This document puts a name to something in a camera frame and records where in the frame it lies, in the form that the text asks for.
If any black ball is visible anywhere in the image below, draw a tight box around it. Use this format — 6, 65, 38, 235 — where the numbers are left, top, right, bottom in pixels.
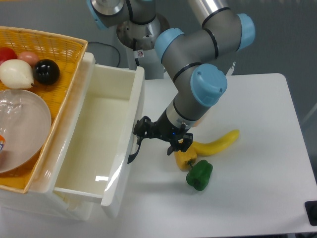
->
33, 59, 60, 85

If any yellow woven basket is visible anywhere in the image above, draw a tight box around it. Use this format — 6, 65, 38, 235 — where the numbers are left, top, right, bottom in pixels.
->
0, 26, 88, 194

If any yellow bell pepper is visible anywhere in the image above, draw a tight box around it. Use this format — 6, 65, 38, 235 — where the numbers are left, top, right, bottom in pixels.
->
174, 147, 197, 171

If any green bell pepper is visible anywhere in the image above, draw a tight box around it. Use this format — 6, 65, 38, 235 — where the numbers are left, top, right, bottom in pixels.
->
186, 160, 213, 191

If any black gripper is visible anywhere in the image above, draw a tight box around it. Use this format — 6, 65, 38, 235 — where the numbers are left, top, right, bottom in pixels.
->
133, 110, 193, 155

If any white drawer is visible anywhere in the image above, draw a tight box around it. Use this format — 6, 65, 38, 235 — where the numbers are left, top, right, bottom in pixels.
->
53, 63, 146, 219

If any white drawer cabinet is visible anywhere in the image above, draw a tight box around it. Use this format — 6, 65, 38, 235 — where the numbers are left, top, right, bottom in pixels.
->
0, 53, 96, 220

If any black floor cable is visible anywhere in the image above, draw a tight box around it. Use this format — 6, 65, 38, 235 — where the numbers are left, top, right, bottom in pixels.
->
86, 41, 121, 67

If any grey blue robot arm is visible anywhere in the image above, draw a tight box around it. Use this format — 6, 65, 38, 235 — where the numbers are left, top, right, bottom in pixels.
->
87, 0, 256, 154

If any yellow banana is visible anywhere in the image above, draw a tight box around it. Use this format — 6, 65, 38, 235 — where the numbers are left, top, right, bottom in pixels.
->
191, 129, 240, 157

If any pink round fruit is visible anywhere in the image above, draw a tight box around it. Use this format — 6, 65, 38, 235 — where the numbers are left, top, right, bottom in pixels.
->
17, 51, 40, 67

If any red tomato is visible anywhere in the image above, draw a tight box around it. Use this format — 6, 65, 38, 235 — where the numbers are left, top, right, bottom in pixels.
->
0, 47, 17, 64

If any clear plastic bag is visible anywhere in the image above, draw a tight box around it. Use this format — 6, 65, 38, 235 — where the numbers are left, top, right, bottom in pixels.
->
0, 89, 22, 152

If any black table corner object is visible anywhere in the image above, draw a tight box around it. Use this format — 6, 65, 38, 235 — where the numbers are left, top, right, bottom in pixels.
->
304, 200, 317, 226

